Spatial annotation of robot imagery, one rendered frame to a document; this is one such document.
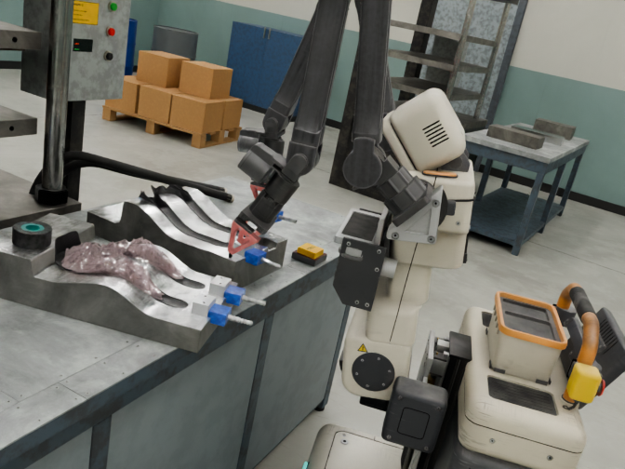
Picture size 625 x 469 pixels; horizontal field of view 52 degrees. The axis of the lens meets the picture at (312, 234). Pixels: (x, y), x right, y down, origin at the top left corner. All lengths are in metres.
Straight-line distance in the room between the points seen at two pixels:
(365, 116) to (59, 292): 0.73
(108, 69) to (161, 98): 4.25
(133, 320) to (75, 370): 0.17
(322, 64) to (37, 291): 0.76
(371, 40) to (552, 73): 6.74
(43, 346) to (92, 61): 1.18
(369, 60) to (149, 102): 5.51
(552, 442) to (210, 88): 5.53
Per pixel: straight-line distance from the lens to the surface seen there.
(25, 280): 1.47
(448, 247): 1.46
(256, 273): 1.69
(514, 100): 8.01
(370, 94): 1.25
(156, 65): 6.83
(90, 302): 1.41
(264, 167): 1.31
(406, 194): 1.25
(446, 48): 6.86
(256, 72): 8.93
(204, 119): 6.33
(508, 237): 5.25
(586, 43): 7.88
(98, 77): 2.31
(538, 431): 1.45
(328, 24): 1.25
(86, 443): 1.37
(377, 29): 1.24
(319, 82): 1.26
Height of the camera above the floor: 1.51
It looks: 19 degrees down
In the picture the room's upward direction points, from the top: 12 degrees clockwise
